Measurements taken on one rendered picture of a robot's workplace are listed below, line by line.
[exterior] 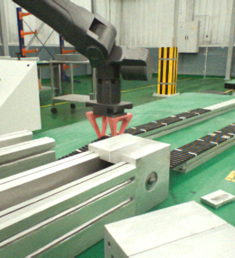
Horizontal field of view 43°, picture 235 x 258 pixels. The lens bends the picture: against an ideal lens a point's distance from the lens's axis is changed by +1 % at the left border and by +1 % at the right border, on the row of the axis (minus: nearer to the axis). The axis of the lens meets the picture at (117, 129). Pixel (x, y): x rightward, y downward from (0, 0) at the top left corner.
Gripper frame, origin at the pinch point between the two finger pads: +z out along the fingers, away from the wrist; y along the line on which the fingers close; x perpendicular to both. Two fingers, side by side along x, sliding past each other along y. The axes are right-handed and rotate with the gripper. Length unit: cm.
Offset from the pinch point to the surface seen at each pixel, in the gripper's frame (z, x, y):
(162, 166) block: -3.1, -12.5, 24.0
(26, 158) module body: -2.8, -24.8, 4.0
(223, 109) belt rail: 2, 64, 1
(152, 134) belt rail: 2.1, 16.4, 1.2
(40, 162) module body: -1.8, -22.7, 5.0
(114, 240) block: -6.1, -34.6, 34.1
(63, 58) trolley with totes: -10, 247, -338
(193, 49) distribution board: -24, 993, -516
